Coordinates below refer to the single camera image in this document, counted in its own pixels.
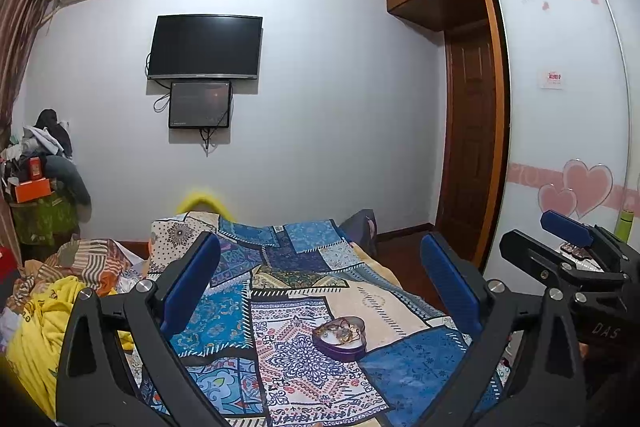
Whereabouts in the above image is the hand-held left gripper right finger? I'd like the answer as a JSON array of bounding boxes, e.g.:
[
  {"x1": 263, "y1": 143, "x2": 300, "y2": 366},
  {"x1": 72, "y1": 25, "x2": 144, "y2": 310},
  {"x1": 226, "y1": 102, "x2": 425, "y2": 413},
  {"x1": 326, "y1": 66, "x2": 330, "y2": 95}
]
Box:
[{"x1": 420, "y1": 232, "x2": 588, "y2": 427}]

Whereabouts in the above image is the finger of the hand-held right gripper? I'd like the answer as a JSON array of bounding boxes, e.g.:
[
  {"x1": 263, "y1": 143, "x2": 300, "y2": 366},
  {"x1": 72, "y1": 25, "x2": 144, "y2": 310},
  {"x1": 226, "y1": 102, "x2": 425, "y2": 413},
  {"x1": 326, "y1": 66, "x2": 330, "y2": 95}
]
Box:
[
  {"x1": 499, "y1": 228, "x2": 629, "y2": 297},
  {"x1": 539, "y1": 209, "x2": 612, "y2": 252}
]

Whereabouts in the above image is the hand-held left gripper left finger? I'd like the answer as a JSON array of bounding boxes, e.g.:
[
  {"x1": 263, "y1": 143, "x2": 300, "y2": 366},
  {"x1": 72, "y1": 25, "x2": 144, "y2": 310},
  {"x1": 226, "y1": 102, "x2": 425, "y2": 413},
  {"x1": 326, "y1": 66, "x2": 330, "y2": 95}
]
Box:
[{"x1": 55, "y1": 231, "x2": 239, "y2": 427}]

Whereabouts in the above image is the purple heart-shaped tin box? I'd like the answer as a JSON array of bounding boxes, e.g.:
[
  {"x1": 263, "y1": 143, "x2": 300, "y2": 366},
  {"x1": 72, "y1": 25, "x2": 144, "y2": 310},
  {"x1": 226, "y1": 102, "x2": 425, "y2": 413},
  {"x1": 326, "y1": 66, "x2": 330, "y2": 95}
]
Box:
[{"x1": 311, "y1": 315, "x2": 368, "y2": 362}]

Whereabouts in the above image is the green bottle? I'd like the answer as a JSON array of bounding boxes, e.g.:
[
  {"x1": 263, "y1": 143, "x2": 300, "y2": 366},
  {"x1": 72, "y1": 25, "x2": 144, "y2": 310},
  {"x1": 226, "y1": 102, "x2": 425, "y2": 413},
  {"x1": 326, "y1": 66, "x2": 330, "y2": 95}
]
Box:
[{"x1": 615, "y1": 209, "x2": 637, "y2": 244}]

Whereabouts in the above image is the yellow fuzzy object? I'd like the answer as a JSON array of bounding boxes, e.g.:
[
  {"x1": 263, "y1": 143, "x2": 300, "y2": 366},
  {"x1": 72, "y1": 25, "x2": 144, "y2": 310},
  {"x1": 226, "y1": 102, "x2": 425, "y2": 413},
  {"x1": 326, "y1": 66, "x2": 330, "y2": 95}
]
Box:
[{"x1": 177, "y1": 189, "x2": 229, "y2": 214}]

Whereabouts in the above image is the white heart-print sliding door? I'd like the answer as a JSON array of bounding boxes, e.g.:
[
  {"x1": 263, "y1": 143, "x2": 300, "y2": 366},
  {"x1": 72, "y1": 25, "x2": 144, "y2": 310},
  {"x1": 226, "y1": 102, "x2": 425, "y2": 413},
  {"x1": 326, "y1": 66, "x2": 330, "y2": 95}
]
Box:
[
  {"x1": 582, "y1": 0, "x2": 640, "y2": 233},
  {"x1": 491, "y1": 0, "x2": 637, "y2": 279}
]

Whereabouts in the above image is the striped orange quilt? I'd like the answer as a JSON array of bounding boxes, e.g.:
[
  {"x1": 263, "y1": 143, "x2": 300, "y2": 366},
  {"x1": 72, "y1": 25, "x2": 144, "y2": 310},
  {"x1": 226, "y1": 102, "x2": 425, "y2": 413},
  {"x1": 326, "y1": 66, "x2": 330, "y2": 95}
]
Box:
[{"x1": 10, "y1": 237, "x2": 152, "y2": 304}]

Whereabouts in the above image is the patchwork printed blanket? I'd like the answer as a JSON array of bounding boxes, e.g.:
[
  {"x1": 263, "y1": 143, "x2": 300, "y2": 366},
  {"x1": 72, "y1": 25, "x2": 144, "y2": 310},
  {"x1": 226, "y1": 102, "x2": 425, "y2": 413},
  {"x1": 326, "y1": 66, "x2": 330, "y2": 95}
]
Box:
[{"x1": 137, "y1": 209, "x2": 507, "y2": 427}]

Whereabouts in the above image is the brown wooden door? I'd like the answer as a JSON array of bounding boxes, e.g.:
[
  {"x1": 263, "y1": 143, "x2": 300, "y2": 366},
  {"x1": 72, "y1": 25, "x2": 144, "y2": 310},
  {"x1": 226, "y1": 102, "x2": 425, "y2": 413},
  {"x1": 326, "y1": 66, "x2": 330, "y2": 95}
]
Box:
[{"x1": 433, "y1": 27, "x2": 507, "y2": 266}]

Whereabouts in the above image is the red and white paper sticker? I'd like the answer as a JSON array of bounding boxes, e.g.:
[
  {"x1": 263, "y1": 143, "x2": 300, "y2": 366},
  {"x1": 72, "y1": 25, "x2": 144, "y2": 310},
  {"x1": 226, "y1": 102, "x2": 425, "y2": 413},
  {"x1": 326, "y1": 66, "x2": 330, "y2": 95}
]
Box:
[{"x1": 538, "y1": 69, "x2": 566, "y2": 90}]

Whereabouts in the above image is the green patterned cloth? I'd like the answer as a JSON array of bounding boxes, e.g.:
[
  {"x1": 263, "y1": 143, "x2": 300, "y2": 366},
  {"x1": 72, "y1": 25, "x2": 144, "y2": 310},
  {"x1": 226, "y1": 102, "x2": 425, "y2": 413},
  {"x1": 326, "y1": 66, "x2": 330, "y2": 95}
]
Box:
[{"x1": 9, "y1": 194, "x2": 82, "y2": 249}]

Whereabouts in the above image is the yellow blanket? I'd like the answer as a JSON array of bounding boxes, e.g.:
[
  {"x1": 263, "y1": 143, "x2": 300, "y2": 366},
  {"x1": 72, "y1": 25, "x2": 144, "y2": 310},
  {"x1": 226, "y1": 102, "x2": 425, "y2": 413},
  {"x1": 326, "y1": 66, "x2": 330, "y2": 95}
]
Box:
[{"x1": 4, "y1": 276, "x2": 137, "y2": 422}]

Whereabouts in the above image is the orange box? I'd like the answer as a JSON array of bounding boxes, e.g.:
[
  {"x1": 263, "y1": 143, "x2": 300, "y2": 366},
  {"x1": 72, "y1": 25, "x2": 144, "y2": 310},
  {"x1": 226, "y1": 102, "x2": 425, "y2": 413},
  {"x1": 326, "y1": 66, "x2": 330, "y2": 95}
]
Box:
[{"x1": 13, "y1": 177, "x2": 53, "y2": 203}]

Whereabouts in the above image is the red object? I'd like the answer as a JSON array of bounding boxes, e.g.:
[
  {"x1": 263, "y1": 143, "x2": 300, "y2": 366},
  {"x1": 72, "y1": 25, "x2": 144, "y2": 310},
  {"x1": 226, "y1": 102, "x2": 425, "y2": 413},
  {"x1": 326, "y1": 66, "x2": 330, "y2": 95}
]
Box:
[{"x1": 0, "y1": 247, "x2": 19, "y2": 281}]

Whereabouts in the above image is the pile of clothes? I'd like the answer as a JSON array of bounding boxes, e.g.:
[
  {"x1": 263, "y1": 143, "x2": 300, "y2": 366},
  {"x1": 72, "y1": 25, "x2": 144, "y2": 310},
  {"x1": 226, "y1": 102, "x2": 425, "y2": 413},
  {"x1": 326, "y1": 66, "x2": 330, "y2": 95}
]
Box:
[{"x1": 0, "y1": 108, "x2": 76, "y2": 188}]

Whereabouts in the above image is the brown striped curtain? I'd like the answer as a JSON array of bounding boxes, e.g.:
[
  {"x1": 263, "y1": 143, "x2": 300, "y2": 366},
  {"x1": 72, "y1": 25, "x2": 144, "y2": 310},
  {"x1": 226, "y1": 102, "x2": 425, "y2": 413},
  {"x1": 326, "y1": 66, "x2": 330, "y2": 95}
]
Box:
[{"x1": 0, "y1": 0, "x2": 67, "y2": 135}]

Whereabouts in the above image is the small black wall monitor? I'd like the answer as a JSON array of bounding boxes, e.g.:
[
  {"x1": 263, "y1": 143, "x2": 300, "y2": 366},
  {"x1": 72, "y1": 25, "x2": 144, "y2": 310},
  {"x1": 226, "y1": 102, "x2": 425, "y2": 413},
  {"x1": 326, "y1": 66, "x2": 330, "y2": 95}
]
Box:
[{"x1": 168, "y1": 79, "x2": 234, "y2": 130}]

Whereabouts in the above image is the black television cable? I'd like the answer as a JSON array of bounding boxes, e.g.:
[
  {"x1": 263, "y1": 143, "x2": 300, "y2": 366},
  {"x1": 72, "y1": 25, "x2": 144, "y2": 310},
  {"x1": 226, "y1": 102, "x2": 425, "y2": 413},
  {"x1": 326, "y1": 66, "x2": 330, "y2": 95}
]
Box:
[{"x1": 144, "y1": 52, "x2": 173, "y2": 112}]

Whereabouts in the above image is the black wall television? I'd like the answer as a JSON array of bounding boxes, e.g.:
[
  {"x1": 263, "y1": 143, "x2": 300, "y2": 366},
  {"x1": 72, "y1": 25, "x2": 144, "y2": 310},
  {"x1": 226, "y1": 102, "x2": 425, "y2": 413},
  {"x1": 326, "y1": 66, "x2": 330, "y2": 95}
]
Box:
[{"x1": 146, "y1": 14, "x2": 264, "y2": 82}]

